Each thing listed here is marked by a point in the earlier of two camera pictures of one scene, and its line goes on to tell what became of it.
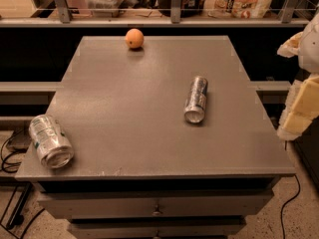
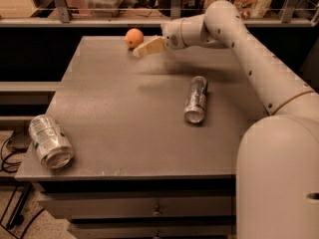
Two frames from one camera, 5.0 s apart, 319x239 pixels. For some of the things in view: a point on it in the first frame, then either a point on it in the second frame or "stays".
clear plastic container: [105, 1] stays
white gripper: [310, 49] to [172, 34]
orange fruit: [135, 38] stays
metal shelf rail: [175, 20] stays
